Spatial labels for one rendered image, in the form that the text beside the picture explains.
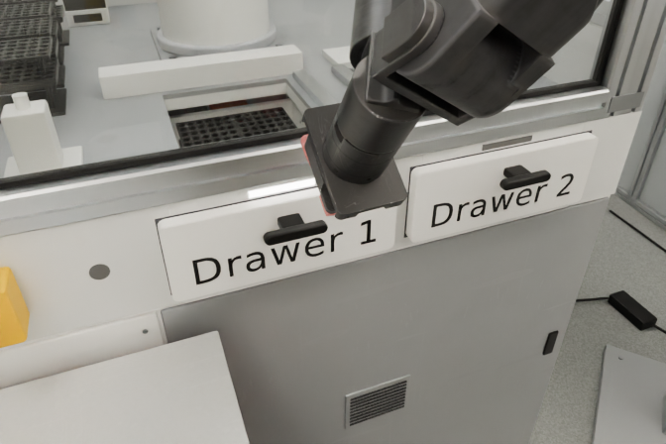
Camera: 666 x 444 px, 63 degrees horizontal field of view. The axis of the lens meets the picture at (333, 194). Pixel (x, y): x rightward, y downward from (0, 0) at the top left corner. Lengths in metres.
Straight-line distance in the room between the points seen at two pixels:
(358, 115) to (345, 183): 0.09
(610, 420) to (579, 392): 0.12
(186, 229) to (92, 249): 0.10
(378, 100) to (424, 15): 0.07
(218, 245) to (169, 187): 0.09
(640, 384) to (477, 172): 1.14
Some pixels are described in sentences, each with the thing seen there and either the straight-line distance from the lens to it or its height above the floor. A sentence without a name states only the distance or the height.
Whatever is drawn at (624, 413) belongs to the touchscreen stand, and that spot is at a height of 0.04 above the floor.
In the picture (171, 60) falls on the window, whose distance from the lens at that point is 0.58.
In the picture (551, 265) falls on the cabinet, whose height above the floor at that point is 0.68.
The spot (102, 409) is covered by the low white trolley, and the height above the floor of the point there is 0.76.
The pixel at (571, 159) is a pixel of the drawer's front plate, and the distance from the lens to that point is 0.85.
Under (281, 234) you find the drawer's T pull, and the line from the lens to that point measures 0.61.
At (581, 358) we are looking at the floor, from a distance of 1.83.
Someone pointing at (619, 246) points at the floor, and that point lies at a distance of 2.32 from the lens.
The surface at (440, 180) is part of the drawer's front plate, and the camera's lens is 0.72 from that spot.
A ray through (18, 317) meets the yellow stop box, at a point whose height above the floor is 0.87.
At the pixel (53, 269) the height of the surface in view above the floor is 0.89.
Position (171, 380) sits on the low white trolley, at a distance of 0.69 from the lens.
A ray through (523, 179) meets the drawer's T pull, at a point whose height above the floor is 0.91.
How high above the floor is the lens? 1.28
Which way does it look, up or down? 33 degrees down
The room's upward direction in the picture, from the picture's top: straight up
